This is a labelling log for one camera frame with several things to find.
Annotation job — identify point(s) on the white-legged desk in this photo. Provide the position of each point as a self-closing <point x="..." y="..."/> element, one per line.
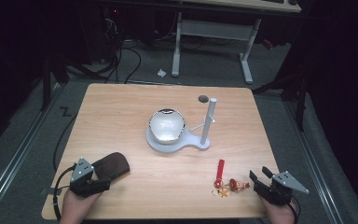
<point x="214" y="29"/>

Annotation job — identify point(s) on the white bowl with silver rim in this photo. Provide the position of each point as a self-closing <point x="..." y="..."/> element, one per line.
<point x="167" y="126"/>

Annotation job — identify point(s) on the person's right hand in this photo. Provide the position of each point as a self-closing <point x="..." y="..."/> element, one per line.
<point x="279" y="214"/>

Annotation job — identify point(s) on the person's left hand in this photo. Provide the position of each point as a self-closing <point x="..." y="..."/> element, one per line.
<point x="74" y="207"/>

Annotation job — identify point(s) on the metal floor rail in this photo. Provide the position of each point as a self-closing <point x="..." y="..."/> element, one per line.
<point x="15" y="161"/>
<point x="313" y="165"/>

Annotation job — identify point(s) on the crumpled white paper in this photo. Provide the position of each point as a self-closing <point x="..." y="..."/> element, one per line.
<point x="161" y="73"/>

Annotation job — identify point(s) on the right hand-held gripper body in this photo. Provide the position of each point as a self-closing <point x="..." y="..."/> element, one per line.
<point x="279" y="186"/>

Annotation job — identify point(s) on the dark round table grommet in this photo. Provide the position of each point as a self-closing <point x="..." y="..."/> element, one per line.
<point x="203" y="99"/>

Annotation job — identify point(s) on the white key stand with post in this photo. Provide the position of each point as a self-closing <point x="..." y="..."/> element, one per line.
<point x="199" y="141"/>

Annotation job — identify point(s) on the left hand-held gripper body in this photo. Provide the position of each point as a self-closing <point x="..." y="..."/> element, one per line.
<point x="82" y="172"/>

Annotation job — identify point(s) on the black metal stand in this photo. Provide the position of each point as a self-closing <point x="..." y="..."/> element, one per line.
<point x="301" y="102"/>
<point x="46" y="84"/>

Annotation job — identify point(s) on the dark brown pouch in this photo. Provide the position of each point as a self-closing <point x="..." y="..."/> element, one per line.
<point x="113" y="166"/>

